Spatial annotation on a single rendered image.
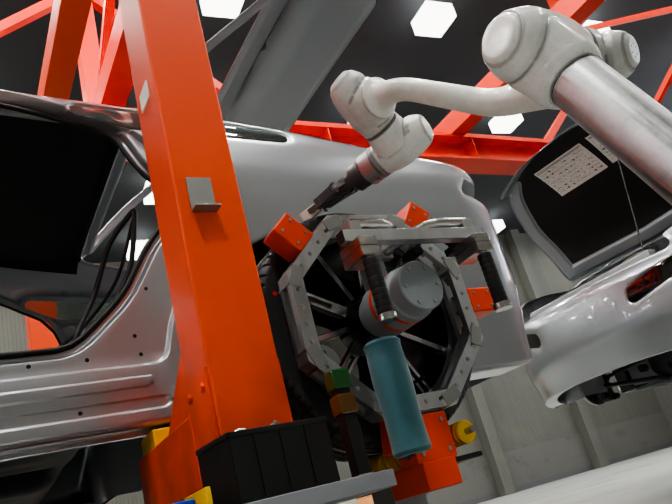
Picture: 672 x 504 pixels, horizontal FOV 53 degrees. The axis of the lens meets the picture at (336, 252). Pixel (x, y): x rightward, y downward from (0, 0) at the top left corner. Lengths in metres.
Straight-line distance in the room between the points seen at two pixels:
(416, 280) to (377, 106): 0.43
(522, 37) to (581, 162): 4.02
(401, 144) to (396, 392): 0.62
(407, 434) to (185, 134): 0.86
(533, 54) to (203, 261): 0.79
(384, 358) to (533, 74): 0.69
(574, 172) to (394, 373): 3.90
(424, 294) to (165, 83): 0.81
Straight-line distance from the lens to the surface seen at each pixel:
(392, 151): 1.74
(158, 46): 1.82
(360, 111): 1.68
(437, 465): 1.68
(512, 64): 1.23
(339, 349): 2.31
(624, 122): 1.13
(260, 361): 1.47
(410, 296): 1.61
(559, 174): 5.30
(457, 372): 1.80
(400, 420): 1.52
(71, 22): 3.28
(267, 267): 1.74
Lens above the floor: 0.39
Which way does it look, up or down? 21 degrees up
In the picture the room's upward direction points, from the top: 16 degrees counter-clockwise
